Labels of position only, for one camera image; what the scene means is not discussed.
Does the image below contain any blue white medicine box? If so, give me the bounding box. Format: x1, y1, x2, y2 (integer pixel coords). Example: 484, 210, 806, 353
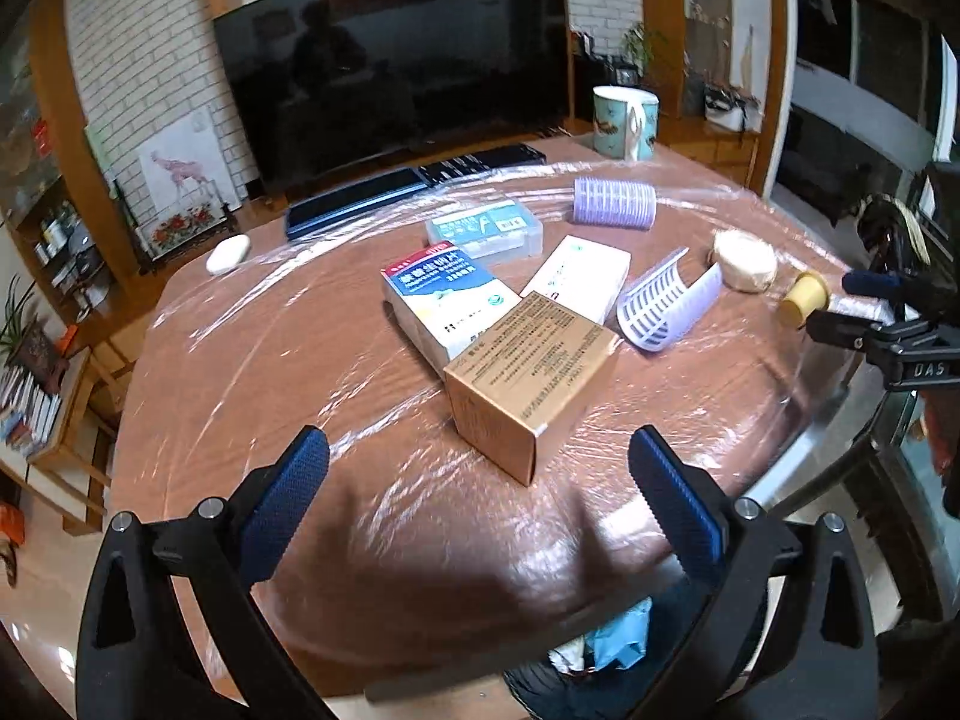
381, 241, 521, 374

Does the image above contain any white mouse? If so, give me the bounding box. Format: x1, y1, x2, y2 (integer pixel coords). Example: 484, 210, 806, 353
205, 234, 251, 277

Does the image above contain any black keyboard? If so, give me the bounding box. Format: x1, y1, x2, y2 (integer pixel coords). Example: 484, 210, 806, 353
415, 143, 547, 187

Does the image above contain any purple hair roller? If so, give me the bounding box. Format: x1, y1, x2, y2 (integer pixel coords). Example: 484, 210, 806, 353
615, 247, 722, 355
573, 177, 658, 231

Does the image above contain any blue paper bag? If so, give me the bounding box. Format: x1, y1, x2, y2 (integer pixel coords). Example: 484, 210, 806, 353
548, 598, 652, 676

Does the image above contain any brown cardboard box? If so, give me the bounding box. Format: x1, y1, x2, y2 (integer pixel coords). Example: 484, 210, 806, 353
444, 293, 620, 486

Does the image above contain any teal patterned mug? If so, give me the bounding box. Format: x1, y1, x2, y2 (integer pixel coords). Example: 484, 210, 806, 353
592, 85, 659, 163

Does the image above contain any giraffe picture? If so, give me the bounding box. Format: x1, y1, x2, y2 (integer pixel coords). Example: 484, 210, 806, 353
137, 106, 239, 255

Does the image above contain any potted plant on stand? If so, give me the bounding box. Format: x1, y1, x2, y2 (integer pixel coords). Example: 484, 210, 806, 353
2, 275, 68, 395

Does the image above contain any black television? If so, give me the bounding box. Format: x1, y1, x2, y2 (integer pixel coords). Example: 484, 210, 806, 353
213, 0, 569, 190

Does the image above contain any cream crumpled paper ball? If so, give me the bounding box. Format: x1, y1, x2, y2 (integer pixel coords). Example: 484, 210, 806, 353
711, 229, 778, 294

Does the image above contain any clear plastic case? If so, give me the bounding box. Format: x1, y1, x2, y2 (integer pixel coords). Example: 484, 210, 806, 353
425, 200, 544, 265

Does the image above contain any green plant by window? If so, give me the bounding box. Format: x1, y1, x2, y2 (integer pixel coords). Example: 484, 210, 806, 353
622, 21, 672, 89

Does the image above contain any wooden side stand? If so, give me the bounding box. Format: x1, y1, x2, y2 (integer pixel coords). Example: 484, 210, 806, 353
2, 349, 117, 536

